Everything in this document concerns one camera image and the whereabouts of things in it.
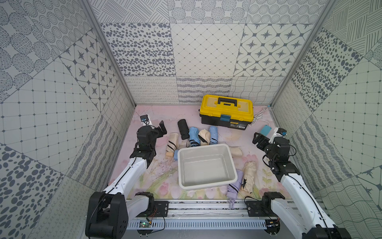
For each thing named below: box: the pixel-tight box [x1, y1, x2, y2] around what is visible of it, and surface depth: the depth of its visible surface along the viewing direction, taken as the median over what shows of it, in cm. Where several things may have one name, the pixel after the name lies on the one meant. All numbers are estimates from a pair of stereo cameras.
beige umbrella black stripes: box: [165, 132, 179, 158], surface depth 95 cm
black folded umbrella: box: [177, 119, 190, 140], surface depth 106 cm
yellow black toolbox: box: [199, 94, 255, 131], surface depth 99 cm
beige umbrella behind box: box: [228, 145, 244, 159], surface depth 92 cm
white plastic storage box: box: [177, 143, 238, 191], surface depth 87 cm
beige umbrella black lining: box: [197, 128, 211, 146], surface depth 94 cm
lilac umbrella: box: [226, 169, 244, 209], surface depth 79 cm
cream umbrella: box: [241, 161, 257, 194], surface depth 82 cm
